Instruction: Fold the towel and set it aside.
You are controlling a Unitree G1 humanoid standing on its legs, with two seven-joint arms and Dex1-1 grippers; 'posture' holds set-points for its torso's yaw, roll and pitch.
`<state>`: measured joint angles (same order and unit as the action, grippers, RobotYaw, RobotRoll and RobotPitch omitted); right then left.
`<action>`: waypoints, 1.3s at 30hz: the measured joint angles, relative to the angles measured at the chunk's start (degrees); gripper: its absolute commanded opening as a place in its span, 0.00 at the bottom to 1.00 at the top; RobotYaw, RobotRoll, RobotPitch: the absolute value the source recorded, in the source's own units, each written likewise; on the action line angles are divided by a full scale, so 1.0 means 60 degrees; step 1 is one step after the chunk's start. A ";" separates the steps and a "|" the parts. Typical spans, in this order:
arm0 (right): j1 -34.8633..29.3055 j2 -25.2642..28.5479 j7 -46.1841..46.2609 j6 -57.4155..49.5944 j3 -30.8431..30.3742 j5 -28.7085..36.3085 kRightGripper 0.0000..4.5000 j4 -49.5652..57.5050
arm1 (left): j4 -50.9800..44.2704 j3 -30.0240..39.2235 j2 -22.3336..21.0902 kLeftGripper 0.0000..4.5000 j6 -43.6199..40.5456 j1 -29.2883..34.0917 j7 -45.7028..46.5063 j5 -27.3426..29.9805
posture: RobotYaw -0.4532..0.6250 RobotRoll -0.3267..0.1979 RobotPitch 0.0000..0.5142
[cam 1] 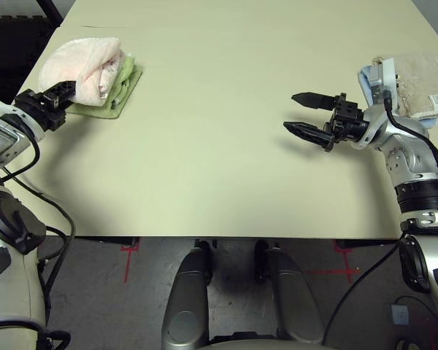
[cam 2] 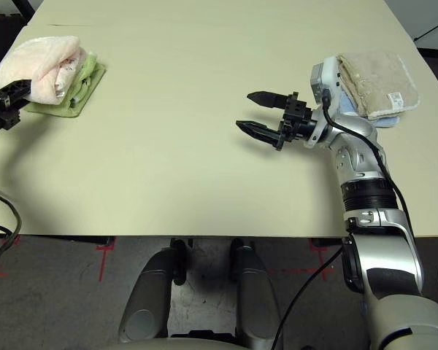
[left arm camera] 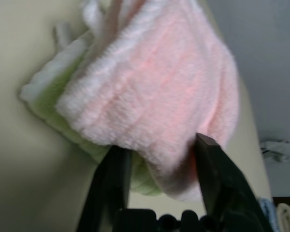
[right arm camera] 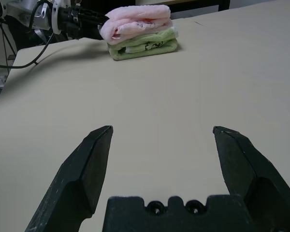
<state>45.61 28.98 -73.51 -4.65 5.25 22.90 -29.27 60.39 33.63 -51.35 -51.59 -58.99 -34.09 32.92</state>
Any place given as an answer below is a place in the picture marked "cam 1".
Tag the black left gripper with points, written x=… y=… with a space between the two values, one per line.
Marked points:
x=40 y=111

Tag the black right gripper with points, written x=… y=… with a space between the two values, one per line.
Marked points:
x=348 y=122

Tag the pink terry towel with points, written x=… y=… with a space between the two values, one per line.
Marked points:
x=84 y=62

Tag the green folded towel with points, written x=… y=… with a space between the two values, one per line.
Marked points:
x=126 y=84

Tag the beige folded towel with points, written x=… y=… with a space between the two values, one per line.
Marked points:
x=419 y=80

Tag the black foam floor mat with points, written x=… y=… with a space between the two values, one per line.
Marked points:
x=11 y=54

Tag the grey right robot leg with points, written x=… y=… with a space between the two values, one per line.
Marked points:
x=292 y=295

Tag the grey robot leg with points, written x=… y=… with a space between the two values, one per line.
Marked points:
x=188 y=295
x=292 y=295

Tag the small grey floor box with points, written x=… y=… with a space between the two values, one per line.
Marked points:
x=400 y=314

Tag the grey left robot leg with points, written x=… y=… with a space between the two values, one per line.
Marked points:
x=188 y=295

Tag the beige robot waist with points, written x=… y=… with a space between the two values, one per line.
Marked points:
x=273 y=345

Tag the grey sneaker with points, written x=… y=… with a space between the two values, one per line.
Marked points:
x=409 y=344

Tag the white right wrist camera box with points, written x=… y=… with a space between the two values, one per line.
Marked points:
x=381 y=80

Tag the black metal frame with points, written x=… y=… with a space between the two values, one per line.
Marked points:
x=53 y=12

